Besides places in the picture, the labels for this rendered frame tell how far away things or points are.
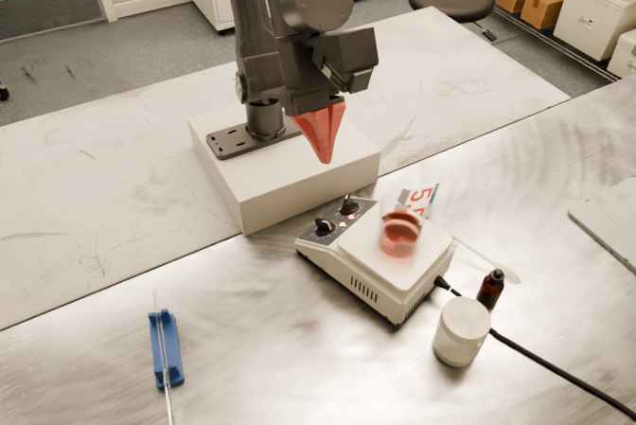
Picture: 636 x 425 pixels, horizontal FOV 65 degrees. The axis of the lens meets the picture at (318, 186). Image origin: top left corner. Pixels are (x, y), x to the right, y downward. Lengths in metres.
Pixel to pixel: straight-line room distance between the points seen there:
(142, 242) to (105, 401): 0.25
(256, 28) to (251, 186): 0.23
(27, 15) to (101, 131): 2.47
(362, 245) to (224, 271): 0.22
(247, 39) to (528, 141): 0.57
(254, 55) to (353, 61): 0.30
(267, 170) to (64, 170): 0.39
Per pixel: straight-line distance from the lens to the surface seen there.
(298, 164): 0.80
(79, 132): 1.09
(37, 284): 0.85
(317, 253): 0.72
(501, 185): 0.93
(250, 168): 0.80
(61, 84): 3.03
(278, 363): 0.69
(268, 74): 0.76
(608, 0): 2.91
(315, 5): 0.48
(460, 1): 2.12
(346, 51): 0.49
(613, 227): 0.93
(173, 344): 0.71
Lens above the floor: 1.53
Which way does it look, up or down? 46 degrees down
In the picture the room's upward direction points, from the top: straight up
